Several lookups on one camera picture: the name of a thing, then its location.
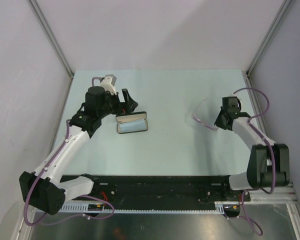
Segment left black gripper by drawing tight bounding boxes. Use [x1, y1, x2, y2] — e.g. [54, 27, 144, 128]
[97, 89, 138, 119]

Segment pink frame purple sunglasses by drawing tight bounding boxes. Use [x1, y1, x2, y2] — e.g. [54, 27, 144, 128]
[191, 98, 219, 131]

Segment black glasses case beige lining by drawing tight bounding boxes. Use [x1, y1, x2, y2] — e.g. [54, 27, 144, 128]
[115, 111, 149, 134]

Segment light blue cleaning cloth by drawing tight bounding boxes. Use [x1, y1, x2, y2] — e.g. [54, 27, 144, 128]
[119, 119, 147, 133]

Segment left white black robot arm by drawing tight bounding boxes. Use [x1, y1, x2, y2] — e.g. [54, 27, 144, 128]
[19, 86, 139, 216]

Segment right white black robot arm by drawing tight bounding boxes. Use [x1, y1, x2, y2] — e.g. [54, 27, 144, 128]
[214, 96, 290, 201]

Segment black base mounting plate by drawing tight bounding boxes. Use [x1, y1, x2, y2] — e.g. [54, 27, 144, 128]
[61, 174, 252, 211]

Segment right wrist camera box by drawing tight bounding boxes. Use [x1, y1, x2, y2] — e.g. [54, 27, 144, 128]
[229, 94, 242, 109]

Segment grey slotted cable duct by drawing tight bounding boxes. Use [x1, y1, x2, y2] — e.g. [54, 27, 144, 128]
[59, 201, 241, 216]

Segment aluminium extrusion rail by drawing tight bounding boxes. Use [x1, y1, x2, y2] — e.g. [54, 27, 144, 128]
[249, 183, 299, 204]

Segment left aluminium frame post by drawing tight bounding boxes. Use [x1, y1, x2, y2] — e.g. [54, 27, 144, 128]
[27, 0, 74, 79]

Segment aluminium frame post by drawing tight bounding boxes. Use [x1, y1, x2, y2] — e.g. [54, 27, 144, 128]
[245, 0, 295, 77]
[27, 0, 74, 79]

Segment right aluminium frame post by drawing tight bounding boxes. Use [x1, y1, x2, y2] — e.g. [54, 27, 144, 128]
[245, 0, 295, 77]

